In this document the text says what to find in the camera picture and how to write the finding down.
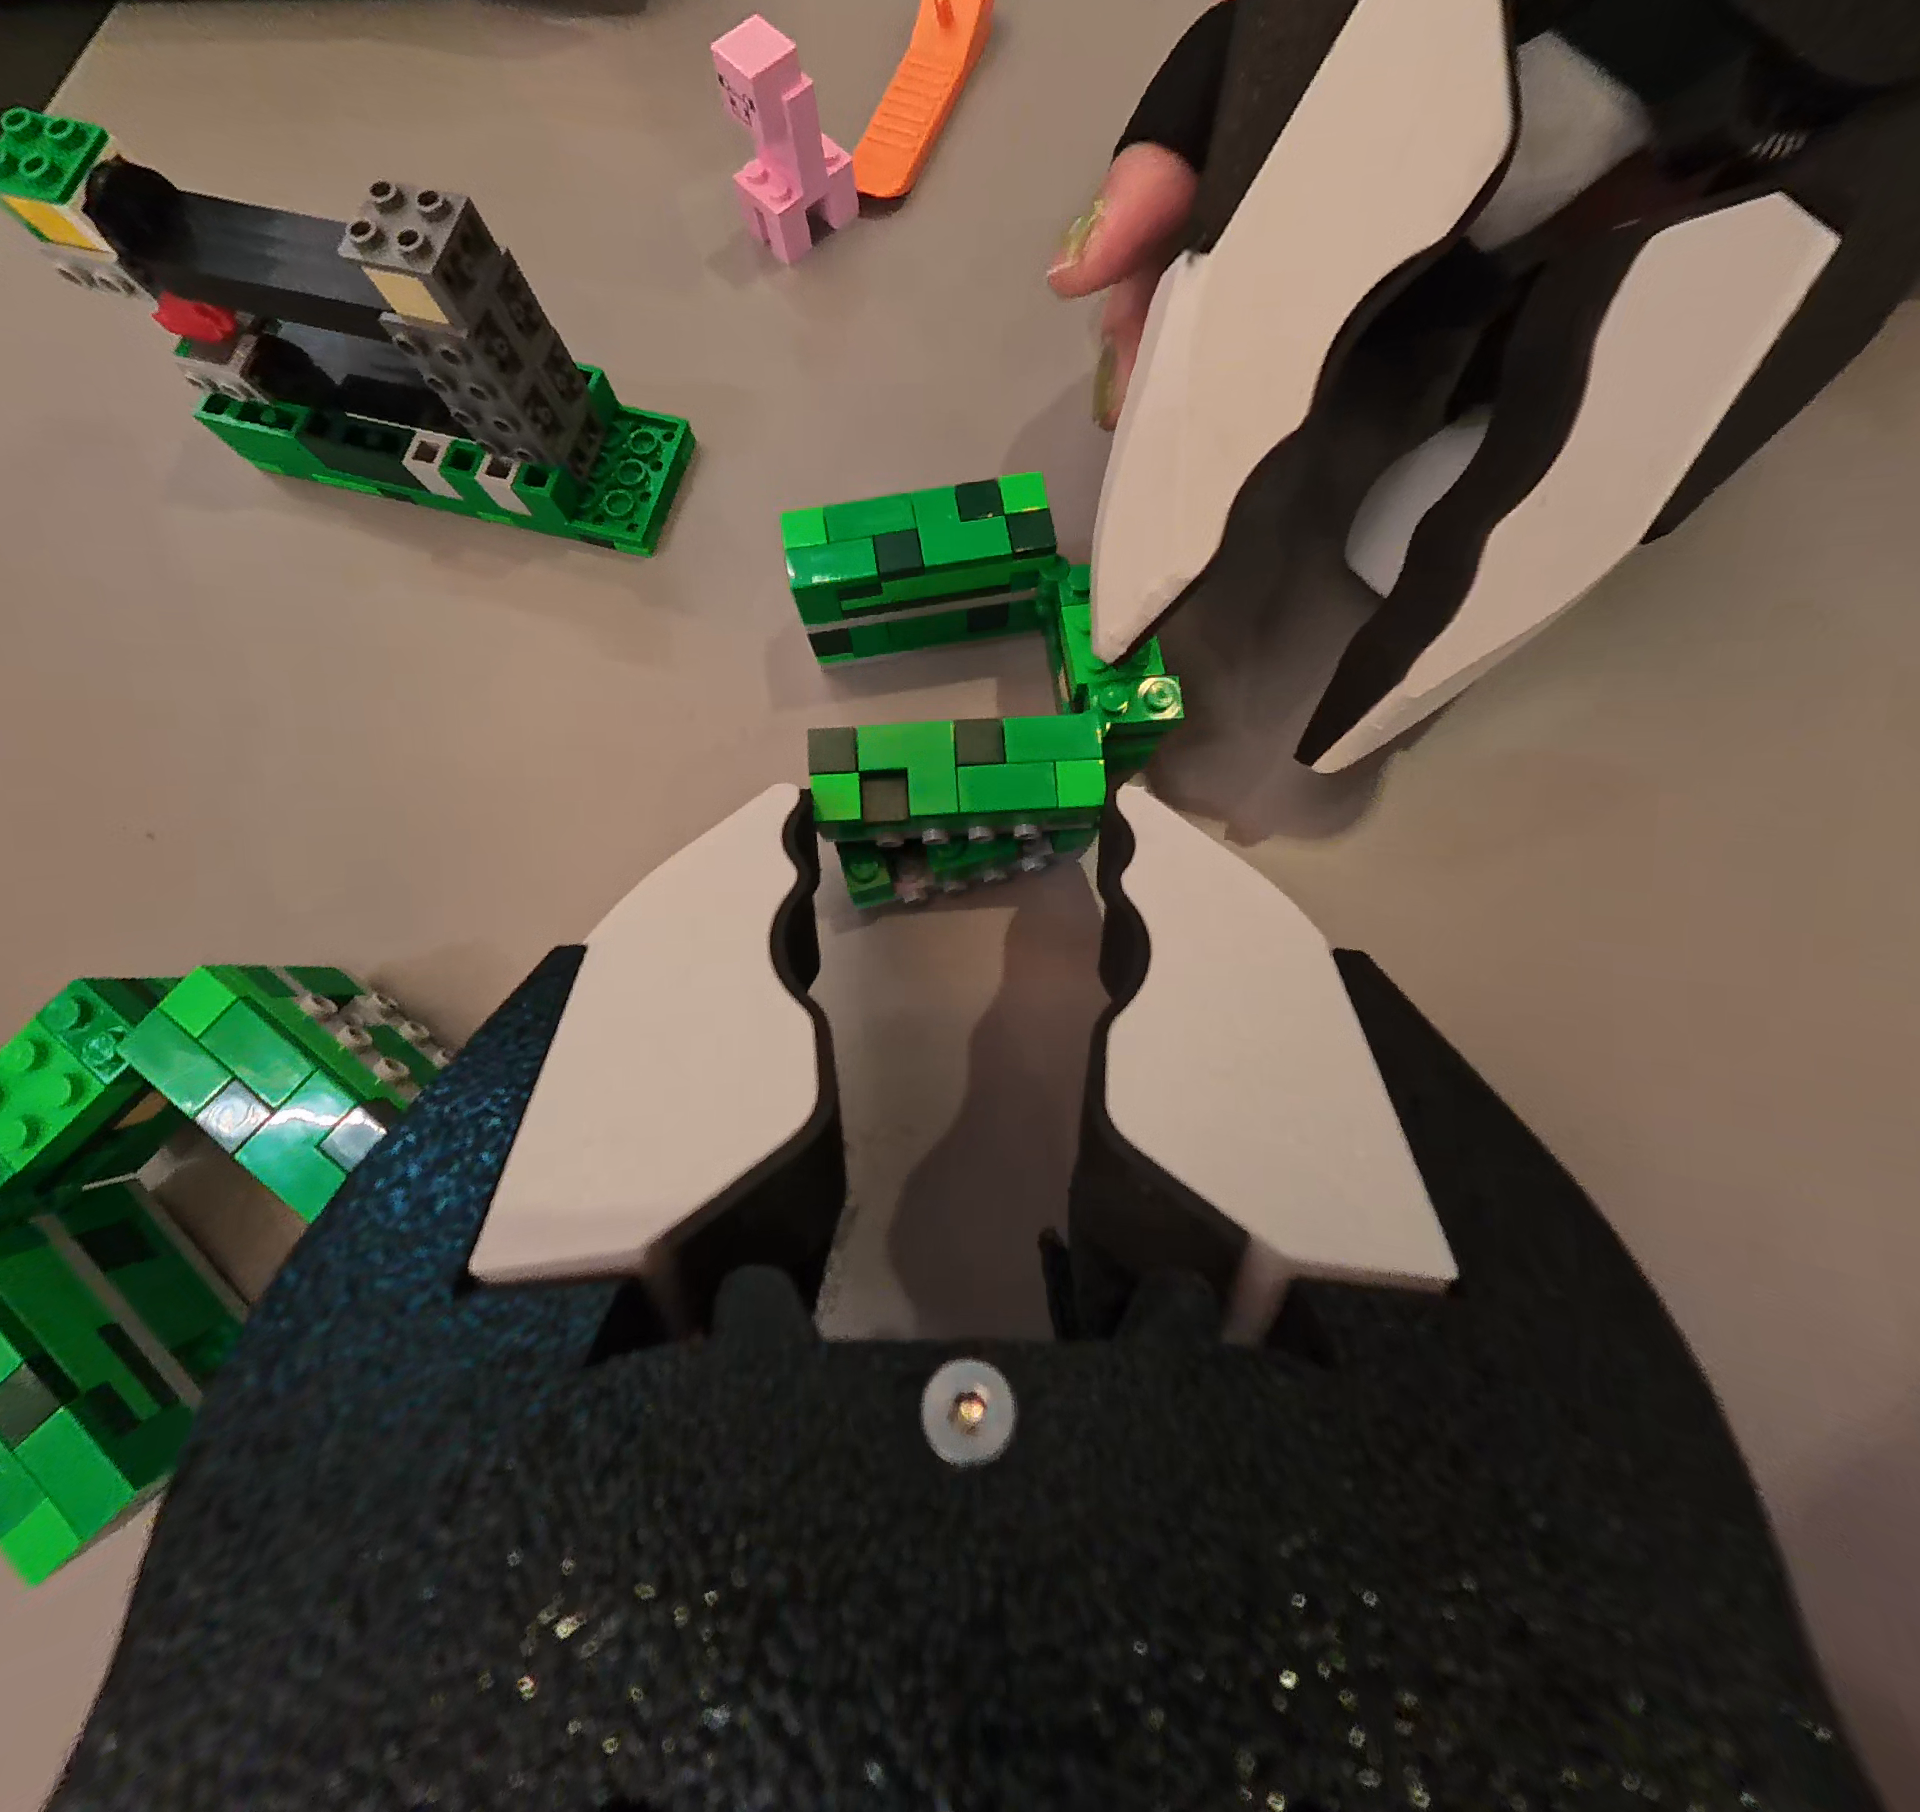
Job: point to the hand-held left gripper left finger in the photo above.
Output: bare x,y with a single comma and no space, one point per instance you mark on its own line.
674,1077

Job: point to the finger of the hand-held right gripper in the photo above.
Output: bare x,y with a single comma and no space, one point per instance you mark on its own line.
1652,372
1322,190

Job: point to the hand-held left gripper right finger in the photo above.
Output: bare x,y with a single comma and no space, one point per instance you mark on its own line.
1259,1090

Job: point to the person's right hand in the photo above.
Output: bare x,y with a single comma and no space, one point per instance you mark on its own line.
1149,199

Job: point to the orange brick separator tool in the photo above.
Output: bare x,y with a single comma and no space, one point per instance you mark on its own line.
924,87

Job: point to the green brick corner build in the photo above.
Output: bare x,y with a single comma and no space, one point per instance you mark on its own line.
194,1090

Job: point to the pink brick pig figure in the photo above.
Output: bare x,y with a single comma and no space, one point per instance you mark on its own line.
780,133

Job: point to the grey black build green baseplate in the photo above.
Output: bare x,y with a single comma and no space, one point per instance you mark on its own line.
452,325

